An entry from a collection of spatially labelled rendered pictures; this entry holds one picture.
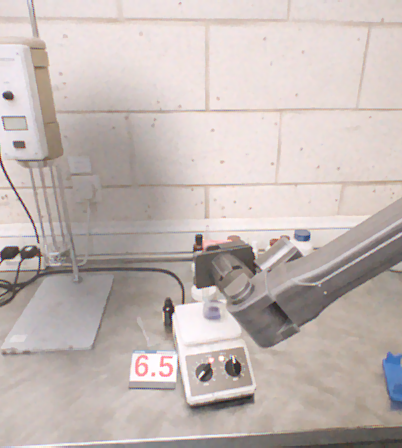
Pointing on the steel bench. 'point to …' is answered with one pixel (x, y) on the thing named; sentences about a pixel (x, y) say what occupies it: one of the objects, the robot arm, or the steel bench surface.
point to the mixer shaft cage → (59, 252)
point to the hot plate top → (201, 330)
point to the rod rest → (398, 389)
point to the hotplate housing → (204, 352)
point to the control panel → (218, 371)
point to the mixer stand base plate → (61, 316)
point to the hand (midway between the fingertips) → (207, 244)
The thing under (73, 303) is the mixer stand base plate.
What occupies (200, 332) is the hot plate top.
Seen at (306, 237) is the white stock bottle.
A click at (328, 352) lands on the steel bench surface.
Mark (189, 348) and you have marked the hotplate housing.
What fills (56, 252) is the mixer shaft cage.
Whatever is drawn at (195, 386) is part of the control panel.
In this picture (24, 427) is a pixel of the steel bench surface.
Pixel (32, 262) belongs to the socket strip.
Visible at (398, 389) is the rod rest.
